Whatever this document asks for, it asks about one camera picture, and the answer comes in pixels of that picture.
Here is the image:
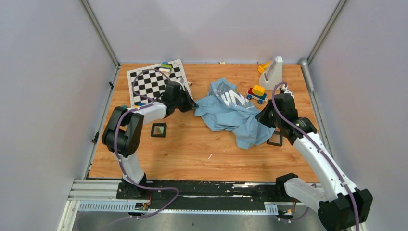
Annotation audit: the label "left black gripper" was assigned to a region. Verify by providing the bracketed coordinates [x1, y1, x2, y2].
[173, 88, 198, 113]

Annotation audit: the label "light blue printed t-shirt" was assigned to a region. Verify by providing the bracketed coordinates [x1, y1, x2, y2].
[194, 77, 275, 150]

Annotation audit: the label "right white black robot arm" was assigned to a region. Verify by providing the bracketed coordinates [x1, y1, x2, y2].
[256, 93, 373, 231]

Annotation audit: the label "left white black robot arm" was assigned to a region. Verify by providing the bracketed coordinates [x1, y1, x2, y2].
[102, 81, 198, 199]

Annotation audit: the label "colourful toy block train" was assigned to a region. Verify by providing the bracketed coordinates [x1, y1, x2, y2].
[246, 85, 268, 104]

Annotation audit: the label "stacked toy blocks on checkerboard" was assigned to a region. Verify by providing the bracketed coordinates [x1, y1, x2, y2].
[159, 62, 173, 75]

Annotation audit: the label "black white checkerboard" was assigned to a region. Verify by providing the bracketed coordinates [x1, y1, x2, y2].
[127, 59, 191, 107]

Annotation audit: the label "white wedge stand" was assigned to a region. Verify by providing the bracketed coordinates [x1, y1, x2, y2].
[259, 56, 283, 90]

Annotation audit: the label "blue toy block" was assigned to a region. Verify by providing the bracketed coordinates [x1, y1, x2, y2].
[135, 102, 147, 107]

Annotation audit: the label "orange plastic piece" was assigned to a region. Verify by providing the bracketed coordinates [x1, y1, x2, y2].
[257, 60, 271, 74]

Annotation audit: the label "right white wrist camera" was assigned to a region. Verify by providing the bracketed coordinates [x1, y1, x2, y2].
[280, 88, 294, 98]

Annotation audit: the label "left black square frame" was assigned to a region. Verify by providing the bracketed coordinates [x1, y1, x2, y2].
[151, 123, 167, 138]

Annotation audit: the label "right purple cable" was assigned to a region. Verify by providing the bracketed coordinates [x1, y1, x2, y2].
[271, 82, 361, 231]

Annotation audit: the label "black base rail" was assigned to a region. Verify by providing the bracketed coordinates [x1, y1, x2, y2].
[116, 180, 300, 212]

